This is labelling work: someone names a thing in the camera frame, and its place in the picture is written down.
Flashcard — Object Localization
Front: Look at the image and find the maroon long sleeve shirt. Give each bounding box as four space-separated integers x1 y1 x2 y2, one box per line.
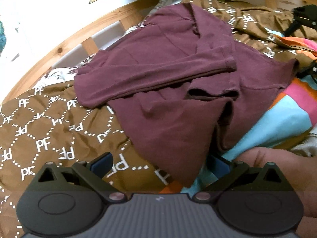
74 3 297 187

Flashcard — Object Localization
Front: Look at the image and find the person's hand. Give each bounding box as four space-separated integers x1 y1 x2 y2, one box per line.
236 147 317 238

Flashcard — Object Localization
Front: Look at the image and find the brown PF patterned blanket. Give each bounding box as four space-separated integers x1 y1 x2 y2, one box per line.
0 0 317 238

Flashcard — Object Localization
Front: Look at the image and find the colourful striped blanket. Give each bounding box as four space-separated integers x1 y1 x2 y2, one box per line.
158 28 317 195

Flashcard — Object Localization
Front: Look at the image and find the white floral bed sheet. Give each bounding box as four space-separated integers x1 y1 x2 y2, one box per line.
33 0 181 89

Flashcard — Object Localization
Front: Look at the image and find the wooden bed frame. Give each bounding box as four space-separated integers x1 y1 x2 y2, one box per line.
0 0 317 106

